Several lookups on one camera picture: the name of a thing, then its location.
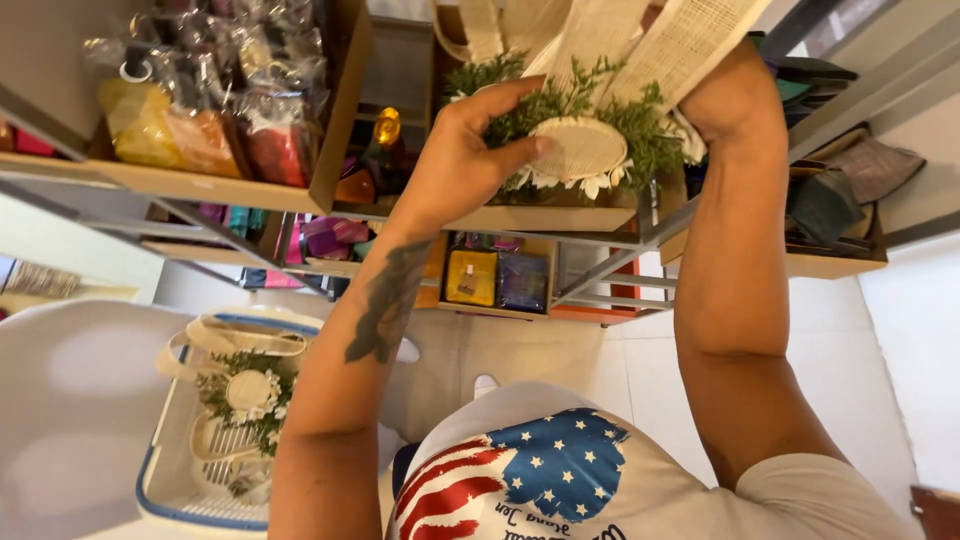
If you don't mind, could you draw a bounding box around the person's left hand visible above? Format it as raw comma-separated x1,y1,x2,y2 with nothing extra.
384,75,554,246

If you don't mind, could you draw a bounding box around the person's right hand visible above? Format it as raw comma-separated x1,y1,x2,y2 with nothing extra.
678,39,789,148

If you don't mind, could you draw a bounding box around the woven bag with green foliage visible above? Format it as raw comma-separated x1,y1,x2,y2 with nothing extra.
442,0,774,208

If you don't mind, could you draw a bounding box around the bottle with gold cap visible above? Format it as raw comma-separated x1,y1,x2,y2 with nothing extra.
372,106,403,175

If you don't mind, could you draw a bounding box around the wood and metal shelf unit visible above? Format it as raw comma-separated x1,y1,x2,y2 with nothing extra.
0,0,960,328

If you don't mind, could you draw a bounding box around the yellow wrapped packet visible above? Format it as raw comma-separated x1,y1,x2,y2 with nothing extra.
444,249,499,308

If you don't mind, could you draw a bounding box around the blue wrapped packet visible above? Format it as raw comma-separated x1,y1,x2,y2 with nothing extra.
497,252,551,315

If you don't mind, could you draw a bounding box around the pile of pink purple pouches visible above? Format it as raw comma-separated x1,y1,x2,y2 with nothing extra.
198,204,376,264

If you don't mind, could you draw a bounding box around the plain cream woven bag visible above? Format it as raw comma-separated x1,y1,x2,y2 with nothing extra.
431,0,576,66

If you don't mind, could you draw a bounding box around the pile of dark fabric pouches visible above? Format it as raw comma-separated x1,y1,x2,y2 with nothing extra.
750,30,928,261

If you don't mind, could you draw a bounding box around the group of cellophane wrapped packets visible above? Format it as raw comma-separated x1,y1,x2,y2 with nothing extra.
82,0,332,189

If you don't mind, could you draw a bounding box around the woven bag with white flowers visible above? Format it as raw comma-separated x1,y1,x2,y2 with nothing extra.
155,313,310,504

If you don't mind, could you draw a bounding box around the white flag print t-shirt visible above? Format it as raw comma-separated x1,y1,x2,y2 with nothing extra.
385,381,928,540

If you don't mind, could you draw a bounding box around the white basket with blue rim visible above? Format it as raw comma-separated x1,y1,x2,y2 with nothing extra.
135,305,421,534

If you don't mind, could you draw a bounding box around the striped woven mat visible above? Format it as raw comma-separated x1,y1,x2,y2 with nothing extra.
3,260,81,300

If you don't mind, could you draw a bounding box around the white plastic chair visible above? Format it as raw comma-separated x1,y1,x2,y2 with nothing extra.
0,298,198,540

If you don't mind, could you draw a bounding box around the brown wooden furniture corner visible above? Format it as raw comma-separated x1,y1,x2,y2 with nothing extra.
909,485,960,540

